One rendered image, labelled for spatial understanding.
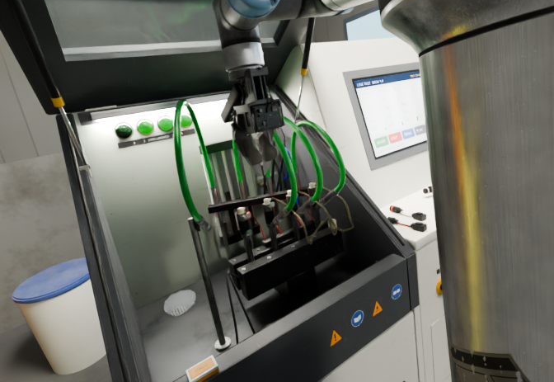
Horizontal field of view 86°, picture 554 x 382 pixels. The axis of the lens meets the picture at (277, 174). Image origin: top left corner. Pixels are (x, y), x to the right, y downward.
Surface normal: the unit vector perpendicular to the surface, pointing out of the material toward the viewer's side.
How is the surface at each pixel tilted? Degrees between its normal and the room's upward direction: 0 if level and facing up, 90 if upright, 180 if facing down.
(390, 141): 76
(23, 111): 90
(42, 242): 90
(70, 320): 94
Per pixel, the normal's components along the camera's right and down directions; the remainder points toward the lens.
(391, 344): 0.51, 0.11
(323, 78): 0.46, -0.12
